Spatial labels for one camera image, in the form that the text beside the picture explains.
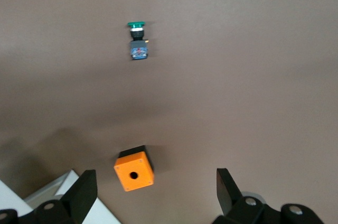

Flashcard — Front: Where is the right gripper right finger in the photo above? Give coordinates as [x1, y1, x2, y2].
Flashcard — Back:
[212, 168, 266, 224]

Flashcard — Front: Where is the orange button box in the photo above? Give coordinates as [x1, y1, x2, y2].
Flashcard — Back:
[113, 144, 155, 192]

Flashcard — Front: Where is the brown table cover sheet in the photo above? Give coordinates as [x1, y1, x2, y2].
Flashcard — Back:
[0, 0, 338, 224]

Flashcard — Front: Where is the white plastic drawer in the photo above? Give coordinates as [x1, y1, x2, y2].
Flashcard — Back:
[23, 169, 119, 224]

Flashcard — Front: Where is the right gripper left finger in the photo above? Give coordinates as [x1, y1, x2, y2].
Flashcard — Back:
[34, 170, 99, 224]

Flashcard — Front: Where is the green push button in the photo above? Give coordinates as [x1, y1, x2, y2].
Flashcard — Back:
[126, 21, 150, 61]

